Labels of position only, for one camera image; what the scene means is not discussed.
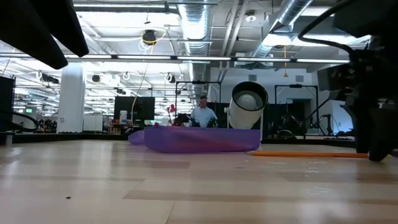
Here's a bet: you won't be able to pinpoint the black panel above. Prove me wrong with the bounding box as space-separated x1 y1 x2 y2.
0 76 16 133

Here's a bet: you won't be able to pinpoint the silver ventilation duct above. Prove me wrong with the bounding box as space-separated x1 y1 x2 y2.
178 0 212 97
251 0 313 58

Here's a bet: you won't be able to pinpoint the black rig frame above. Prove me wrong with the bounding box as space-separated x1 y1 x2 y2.
274 83 320 136
175 80 222 127

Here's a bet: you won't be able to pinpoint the long light strip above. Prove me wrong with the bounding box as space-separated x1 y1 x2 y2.
0 52 351 65

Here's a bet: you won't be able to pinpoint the purple plastic pencil box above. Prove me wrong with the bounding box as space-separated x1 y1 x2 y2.
127 125 261 154

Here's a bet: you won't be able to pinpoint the red-handled scissors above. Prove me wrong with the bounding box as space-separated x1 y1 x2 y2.
169 129 249 152

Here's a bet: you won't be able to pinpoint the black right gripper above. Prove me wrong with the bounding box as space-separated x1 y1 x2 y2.
340 35 398 162

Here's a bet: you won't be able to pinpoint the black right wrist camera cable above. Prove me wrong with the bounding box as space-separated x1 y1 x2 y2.
297 0 358 60

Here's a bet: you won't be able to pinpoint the black monitor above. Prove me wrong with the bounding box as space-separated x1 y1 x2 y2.
113 96 155 121

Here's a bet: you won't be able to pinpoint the white spotlight lamp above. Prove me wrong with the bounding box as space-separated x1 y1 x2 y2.
224 81 269 141

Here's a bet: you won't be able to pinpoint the black cable loop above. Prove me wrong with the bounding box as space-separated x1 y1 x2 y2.
0 108 40 133

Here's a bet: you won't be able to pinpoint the yellow hanging pendant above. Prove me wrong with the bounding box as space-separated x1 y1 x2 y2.
282 46 289 78

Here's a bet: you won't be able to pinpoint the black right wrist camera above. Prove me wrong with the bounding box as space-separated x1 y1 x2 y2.
317 63 357 93

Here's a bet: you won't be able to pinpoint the person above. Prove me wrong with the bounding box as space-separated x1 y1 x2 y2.
190 95 218 128

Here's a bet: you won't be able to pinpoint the black ceiling cable reel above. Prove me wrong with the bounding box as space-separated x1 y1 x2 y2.
142 29 158 46

